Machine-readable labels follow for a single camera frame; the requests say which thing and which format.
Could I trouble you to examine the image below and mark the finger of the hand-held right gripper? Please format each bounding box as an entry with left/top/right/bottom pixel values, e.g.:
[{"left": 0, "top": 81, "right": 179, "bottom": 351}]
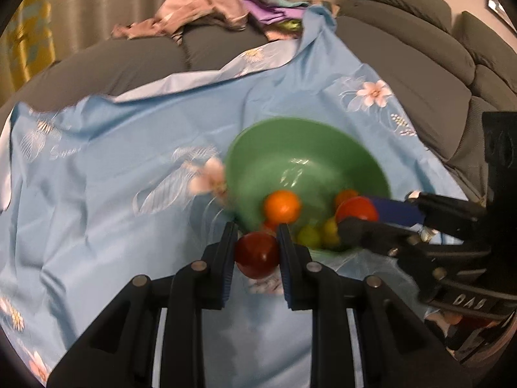
[
  {"left": 337, "top": 217, "right": 491, "bottom": 300},
  {"left": 365, "top": 192, "right": 489, "bottom": 243}
]

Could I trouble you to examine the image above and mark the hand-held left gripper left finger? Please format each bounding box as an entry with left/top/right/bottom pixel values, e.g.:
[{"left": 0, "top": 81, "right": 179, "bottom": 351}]
[{"left": 46, "top": 221, "right": 239, "bottom": 388}]

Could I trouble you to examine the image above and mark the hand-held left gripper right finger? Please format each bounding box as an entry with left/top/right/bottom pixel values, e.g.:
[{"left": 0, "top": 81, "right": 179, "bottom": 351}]
[{"left": 277, "top": 223, "right": 472, "bottom": 388}]

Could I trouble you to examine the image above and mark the bright red tomato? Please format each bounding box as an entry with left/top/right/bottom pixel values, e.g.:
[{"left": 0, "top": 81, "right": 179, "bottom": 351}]
[{"left": 335, "top": 196, "right": 379, "bottom": 227}]

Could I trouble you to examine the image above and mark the dark red tomato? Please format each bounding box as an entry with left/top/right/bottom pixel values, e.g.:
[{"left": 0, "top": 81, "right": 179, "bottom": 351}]
[{"left": 234, "top": 232, "right": 280, "bottom": 279}]

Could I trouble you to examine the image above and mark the green plastic bowl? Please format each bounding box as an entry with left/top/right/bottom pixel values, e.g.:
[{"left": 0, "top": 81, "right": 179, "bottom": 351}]
[{"left": 224, "top": 117, "right": 392, "bottom": 256}]

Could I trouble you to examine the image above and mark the yellow lemon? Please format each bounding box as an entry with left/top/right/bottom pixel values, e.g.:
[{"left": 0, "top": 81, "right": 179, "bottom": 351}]
[{"left": 321, "top": 217, "right": 341, "bottom": 246}]

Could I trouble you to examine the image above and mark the green lime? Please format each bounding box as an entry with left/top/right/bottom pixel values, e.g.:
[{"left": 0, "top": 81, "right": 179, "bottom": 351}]
[{"left": 297, "top": 225, "right": 322, "bottom": 248}]

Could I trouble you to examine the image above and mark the small orange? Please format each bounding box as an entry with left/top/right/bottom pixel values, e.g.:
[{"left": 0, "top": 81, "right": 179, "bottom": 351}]
[{"left": 333, "top": 189, "right": 360, "bottom": 210}]

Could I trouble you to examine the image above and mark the large orange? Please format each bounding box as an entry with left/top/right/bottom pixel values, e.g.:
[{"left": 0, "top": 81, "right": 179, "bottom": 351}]
[{"left": 263, "top": 190, "right": 302, "bottom": 225}]

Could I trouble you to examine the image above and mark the blue floral cloth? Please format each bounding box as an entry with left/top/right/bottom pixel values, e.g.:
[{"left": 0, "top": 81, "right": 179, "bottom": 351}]
[{"left": 0, "top": 2, "right": 469, "bottom": 388}]

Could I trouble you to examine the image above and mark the grey sofa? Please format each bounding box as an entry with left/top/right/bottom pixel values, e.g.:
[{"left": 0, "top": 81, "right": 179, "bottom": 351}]
[{"left": 0, "top": 0, "right": 517, "bottom": 211}]

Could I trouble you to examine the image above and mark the purple cloth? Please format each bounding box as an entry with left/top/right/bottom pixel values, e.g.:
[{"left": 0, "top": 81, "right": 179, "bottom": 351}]
[{"left": 240, "top": 0, "right": 308, "bottom": 25}]

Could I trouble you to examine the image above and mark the pink garment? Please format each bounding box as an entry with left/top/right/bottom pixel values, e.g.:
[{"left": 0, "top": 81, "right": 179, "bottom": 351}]
[{"left": 111, "top": 0, "right": 249, "bottom": 45}]

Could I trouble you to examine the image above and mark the grey curtain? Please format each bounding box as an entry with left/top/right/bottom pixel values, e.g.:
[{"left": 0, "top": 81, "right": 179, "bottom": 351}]
[{"left": 52, "top": 0, "right": 291, "bottom": 65}]

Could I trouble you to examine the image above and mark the yellow patterned curtain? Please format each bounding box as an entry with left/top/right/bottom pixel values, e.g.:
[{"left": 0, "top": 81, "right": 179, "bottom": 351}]
[{"left": 0, "top": 0, "right": 55, "bottom": 93}]

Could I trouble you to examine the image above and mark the framed wall picture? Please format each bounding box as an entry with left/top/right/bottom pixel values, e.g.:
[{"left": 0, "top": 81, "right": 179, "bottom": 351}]
[{"left": 487, "top": 0, "right": 512, "bottom": 21}]

